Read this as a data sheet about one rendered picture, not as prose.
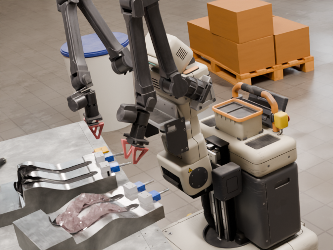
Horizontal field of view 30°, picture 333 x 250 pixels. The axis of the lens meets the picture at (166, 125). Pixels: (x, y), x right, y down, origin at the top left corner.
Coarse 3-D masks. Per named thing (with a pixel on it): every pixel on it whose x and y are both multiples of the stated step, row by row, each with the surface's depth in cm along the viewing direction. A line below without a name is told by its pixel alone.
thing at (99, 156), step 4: (96, 152) 273; (100, 152) 273; (108, 152) 275; (96, 156) 270; (100, 156) 269; (104, 156) 270; (108, 156) 271; (112, 156) 272; (116, 156) 274; (96, 160) 271; (100, 160) 270; (104, 160) 271; (108, 160) 272; (112, 160) 272
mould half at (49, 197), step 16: (80, 160) 275; (48, 176) 261; (64, 176) 264; (96, 176) 259; (112, 176) 257; (0, 192) 264; (16, 192) 262; (32, 192) 248; (48, 192) 251; (64, 192) 253; (80, 192) 255; (96, 192) 258; (0, 208) 251; (16, 208) 249; (32, 208) 251; (48, 208) 253; (0, 224) 249
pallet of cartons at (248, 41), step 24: (216, 0) 591; (240, 0) 578; (192, 24) 638; (216, 24) 583; (240, 24) 547; (264, 24) 557; (288, 24) 587; (192, 48) 655; (216, 48) 601; (240, 48) 555; (264, 48) 563; (288, 48) 573; (216, 72) 613; (240, 72) 564; (264, 72) 569
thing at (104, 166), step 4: (100, 164) 262; (104, 164) 262; (108, 164) 261; (112, 164) 264; (116, 164) 263; (120, 164) 264; (124, 164) 265; (128, 164) 265; (100, 168) 264; (104, 168) 260; (108, 168) 260; (112, 168) 262; (116, 168) 262; (104, 172) 261
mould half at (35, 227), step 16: (112, 192) 251; (64, 208) 240; (144, 208) 237; (160, 208) 237; (16, 224) 228; (32, 224) 227; (48, 224) 225; (96, 224) 225; (112, 224) 225; (128, 224) 230; (144, 224) 234; (32, 240) 217; (48, 240) 216; (64, 240) 215; (80, 240) 220; (96, 240) 223; (112, 240) 227
